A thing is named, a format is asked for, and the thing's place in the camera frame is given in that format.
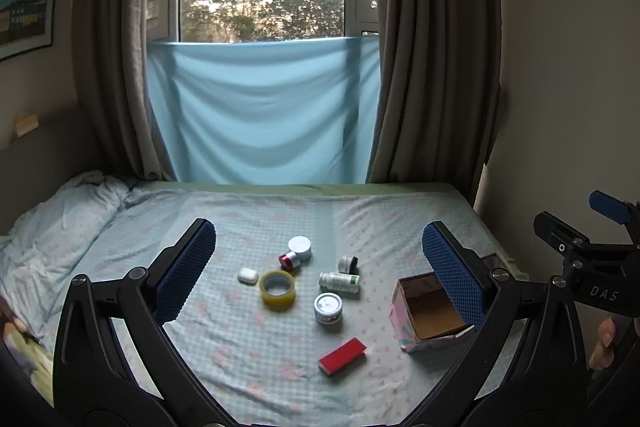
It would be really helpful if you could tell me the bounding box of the green fitted mattress sheet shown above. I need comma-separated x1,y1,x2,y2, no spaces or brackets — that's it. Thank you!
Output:
125,180,473,208

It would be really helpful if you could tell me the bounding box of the white round jar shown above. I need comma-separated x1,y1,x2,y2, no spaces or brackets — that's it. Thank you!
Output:
288,236,313,262

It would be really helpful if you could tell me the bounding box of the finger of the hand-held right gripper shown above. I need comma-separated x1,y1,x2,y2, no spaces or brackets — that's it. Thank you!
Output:
589,190,640,228
534,211,601,258

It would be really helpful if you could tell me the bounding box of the yellow tape roll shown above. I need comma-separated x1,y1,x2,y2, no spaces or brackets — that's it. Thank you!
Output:
259,270,297,311

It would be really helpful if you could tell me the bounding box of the crumpled light blue duvet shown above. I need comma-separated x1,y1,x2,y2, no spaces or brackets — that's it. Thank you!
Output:
0,172,131,343

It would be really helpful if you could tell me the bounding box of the light blue hanging cloth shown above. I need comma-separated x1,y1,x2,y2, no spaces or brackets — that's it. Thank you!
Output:
145,36,381,185

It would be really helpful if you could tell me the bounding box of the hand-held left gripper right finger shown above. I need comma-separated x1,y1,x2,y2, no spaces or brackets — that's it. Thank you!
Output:
400,221,588,427

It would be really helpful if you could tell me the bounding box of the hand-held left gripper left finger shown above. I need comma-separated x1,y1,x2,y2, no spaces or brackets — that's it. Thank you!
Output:
52,218,236,427

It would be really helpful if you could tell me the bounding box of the red rectangular box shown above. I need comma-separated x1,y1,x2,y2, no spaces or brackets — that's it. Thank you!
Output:
318,337,367,377

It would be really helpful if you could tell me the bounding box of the grey brown curtain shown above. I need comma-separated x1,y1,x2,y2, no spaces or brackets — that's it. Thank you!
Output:
367,0,502,208
72,0,193,182

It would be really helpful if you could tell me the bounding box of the white bottle with green label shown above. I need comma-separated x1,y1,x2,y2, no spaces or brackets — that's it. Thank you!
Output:
319,271,361,294

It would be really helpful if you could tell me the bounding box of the small beige wall object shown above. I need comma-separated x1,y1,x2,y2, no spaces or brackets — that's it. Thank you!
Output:
14,112,40,138

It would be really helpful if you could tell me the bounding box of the patterned cardboard box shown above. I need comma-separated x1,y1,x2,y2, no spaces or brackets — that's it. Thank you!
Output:
391,271,476,354

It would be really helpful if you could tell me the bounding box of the green labelled round jar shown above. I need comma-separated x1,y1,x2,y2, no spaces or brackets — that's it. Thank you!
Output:
314,293,344,327

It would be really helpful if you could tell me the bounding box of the person's right hand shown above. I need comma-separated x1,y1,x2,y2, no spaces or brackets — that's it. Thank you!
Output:
589,317,617,370

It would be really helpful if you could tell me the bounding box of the yellow patterned cloth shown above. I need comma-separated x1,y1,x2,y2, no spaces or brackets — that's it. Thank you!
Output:
0,322,53,403

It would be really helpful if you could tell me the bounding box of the checked floral bed sheet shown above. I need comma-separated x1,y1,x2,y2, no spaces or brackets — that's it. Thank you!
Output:
30,187,526,427

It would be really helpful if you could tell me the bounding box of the framed wall poster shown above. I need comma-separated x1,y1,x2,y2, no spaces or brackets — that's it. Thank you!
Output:
0,0,62,62

